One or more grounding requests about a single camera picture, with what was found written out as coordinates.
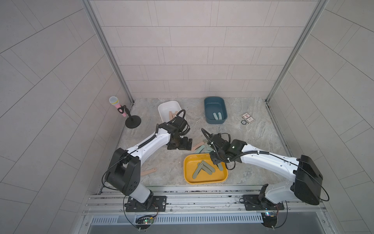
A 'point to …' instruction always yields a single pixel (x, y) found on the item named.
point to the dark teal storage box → (215, 110)
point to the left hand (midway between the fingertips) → (187, 146)
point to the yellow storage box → (191, 163)
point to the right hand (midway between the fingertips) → (212, 157)
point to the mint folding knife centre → (200, 149)
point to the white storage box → (165, 107)
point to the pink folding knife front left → (146, 172)
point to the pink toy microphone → (114, 100)
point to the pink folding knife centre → (197, 146)
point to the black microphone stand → (132, 121)
